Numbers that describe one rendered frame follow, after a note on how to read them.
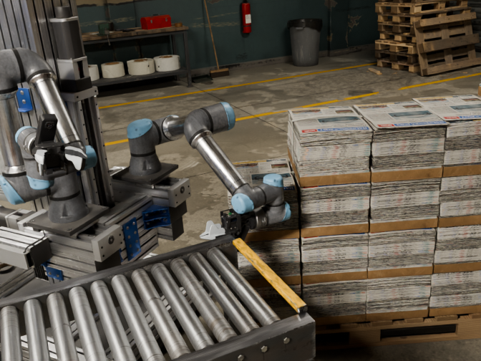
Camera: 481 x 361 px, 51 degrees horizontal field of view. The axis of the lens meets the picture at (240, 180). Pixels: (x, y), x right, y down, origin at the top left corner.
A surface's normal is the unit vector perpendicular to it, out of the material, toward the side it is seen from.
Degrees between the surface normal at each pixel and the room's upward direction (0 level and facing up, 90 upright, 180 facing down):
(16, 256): 90
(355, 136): 90
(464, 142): 90
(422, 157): 90
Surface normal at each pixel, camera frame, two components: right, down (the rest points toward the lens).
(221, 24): 0.42, 0.33
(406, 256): 0.03, 0.39
